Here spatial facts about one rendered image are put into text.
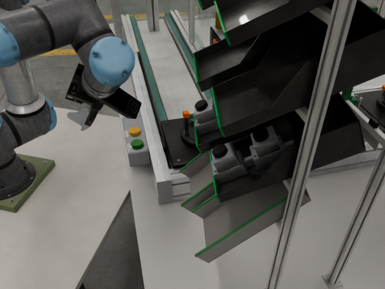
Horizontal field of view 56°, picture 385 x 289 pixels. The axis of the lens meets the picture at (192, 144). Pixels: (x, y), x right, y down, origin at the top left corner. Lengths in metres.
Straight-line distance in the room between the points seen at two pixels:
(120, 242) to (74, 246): 1.07
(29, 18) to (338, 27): 0.45
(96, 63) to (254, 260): 0.67
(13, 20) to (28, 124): 0.61
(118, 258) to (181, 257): 1.09
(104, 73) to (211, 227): 0.47
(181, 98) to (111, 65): 0.91
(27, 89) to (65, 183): 0.33
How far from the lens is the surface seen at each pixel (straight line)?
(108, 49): 0.64
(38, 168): 1.34
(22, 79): 1.14
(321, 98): 0.56
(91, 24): 0.67
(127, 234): 2.19
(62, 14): 0.66
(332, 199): 1.24
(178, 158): 1.14
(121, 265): 2.08
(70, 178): 1.30
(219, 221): 0.90
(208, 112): 0.82
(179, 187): 1.12
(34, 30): 0.64
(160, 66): 1.76
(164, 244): 1.06
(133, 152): 1.19
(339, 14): 0.51
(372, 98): 1.56
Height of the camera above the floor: 1.72
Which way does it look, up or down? 39 degrees down
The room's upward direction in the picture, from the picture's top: straight up
